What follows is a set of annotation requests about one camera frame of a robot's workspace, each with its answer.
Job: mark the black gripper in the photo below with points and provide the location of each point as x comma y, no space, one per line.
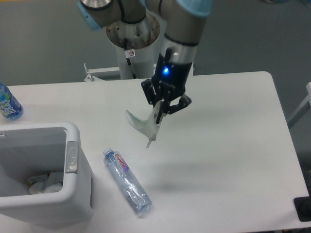
169,76

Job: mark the white plastic wrapper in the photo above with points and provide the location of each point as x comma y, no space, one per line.
149,127

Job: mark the clear plastic bottle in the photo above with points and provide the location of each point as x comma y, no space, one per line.
127,182

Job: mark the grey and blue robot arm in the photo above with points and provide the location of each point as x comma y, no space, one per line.
127,20

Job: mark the crumpled paper trash in can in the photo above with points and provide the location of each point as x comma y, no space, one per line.
46,183

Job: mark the white trash can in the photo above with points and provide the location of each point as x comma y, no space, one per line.
28,150

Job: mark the white furniture leg right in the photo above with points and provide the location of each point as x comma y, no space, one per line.
301,109

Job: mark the blue labelled water bottle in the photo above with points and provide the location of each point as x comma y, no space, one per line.
10,107

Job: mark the black clamp at table edge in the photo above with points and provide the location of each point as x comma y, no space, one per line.
303,208

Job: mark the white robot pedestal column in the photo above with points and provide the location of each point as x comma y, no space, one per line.
134,45

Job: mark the white metal frame left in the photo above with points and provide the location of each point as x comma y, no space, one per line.
102,74

